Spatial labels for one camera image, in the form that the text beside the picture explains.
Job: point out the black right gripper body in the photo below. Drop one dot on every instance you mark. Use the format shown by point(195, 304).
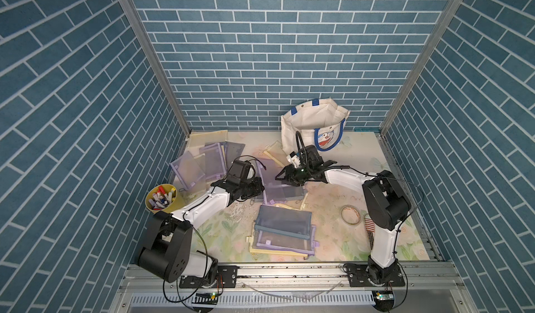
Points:
point(297, 176)

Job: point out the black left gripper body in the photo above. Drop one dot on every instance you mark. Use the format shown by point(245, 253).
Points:
point(250, 188)

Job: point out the grey purple mesh pouch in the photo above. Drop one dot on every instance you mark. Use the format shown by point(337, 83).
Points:
point(275, 191)

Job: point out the blue mesh pencil pouch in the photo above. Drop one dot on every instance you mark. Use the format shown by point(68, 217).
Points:
point(288, 222)

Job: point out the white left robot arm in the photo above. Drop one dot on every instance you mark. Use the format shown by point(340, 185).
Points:
point(166, 247)

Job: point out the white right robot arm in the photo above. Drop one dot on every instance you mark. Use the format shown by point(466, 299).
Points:
point(385, 200)

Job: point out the purple mesh pouch upright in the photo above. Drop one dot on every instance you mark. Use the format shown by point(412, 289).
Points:
point(215, 165)

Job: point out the yellow mesh pouch by bag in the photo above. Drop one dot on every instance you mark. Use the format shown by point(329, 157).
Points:
point(276, 153)

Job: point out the white canvas Doraemon tote bag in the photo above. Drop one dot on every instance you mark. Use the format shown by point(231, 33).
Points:
point(320, 122)

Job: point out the clear tape roll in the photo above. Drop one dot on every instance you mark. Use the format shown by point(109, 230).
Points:
point(350, 215)

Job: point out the yellow cup of markers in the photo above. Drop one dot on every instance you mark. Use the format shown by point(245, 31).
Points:
point(164, 197)

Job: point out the striped tape roll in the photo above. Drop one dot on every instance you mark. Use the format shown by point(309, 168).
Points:
point(370, 228)

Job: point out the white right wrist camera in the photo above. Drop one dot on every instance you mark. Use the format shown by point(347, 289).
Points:
point(294, 159)

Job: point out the aluminium front rail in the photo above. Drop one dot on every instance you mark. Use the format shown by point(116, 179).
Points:
point(416, 275)

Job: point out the aluminium corner frame post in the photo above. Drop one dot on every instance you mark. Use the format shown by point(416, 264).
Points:
point(430, 45)

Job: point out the left aluminium corner post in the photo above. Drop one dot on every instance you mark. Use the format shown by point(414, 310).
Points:
point(139, 30)

